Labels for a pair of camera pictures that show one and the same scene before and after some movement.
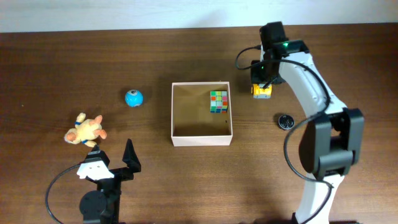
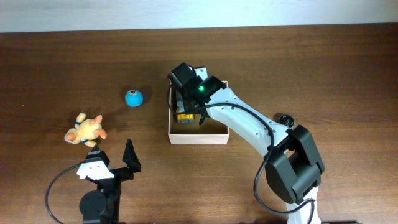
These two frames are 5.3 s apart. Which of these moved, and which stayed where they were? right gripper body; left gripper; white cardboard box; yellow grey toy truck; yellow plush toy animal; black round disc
Moved: right gripper body; yellow grey toy truck
Stayed: black round disc; white cardboard box; yellow plush toy animal; left gripper
